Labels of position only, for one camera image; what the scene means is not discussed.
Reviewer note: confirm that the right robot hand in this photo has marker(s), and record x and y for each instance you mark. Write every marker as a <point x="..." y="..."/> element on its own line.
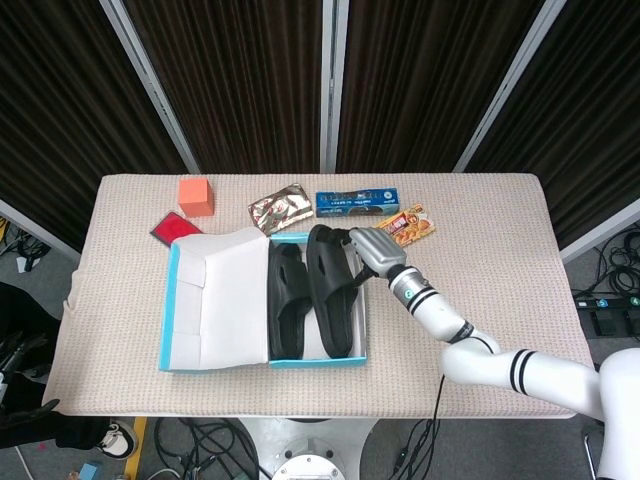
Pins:
<point x="380" y="252"/>

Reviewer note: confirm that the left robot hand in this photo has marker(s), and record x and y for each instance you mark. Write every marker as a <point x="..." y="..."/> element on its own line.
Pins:
<point x="20" y="412"/>

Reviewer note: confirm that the black slipper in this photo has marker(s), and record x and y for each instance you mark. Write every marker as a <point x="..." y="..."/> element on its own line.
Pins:
<point x="327" y="280"/>
<point x="285" y="280"/>

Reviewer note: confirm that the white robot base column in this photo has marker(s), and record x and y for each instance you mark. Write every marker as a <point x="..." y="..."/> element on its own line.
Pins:
<point x="305" y="430"/>

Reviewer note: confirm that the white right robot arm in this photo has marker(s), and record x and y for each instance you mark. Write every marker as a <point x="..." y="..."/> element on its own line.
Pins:
<point x="500" y="360"/>

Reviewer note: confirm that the yellow curry box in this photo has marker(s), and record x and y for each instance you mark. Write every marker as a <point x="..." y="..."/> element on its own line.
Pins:
<point x="417" y="225"/>

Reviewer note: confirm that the light blue shoe box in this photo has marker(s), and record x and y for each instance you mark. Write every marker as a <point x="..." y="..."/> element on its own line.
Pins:
<point x="225" y="300"/>

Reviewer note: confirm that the orange cube block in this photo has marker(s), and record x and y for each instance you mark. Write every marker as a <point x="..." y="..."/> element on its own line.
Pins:
<point x="195" y="197"/>

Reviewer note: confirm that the long blue carton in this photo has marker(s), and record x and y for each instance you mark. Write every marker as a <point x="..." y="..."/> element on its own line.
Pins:
<point x="357" y="202"/>

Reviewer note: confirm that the small blue floor block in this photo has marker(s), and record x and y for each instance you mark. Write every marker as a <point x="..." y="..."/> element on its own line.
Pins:
<point x="89" y="472"/>

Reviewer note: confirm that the white black sneaker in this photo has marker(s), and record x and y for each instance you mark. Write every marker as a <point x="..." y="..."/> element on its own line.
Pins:
<point x="117" y="442"/>

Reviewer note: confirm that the person in black clothes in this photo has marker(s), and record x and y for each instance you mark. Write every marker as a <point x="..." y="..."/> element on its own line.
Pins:
<point x="30" y="310"/>

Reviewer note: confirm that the gold foil snack packet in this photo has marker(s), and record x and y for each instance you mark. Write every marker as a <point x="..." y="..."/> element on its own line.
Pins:
<point x="280" y="207"/>

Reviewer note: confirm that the beige woven tablecloth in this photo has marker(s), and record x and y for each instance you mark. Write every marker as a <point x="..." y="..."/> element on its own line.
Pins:
<point x="320" y="395"/>

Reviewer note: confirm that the dark ribbed partition panel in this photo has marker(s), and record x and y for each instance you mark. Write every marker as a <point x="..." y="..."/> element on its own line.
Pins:
<point x="60" y="100"/>
<point x="590" y="100"/>
<point x="240" y="85"/>
<point x="425" y="85"/>

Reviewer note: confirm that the red black flat pad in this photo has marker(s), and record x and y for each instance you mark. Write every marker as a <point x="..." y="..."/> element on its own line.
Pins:
<point x="172" y="227"/>

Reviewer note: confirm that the black foot pedal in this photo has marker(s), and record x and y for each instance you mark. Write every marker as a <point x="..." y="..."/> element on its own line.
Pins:
<point x="607" y="322"/>

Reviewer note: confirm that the grey metal partition post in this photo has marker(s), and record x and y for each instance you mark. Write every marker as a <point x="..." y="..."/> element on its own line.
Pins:
<point x="510" y="85"/>
<point x="150" y="85"/>
<point x="327" y="85"/>
<point x="600" y="233"/>
<point x="50" y="240"/>

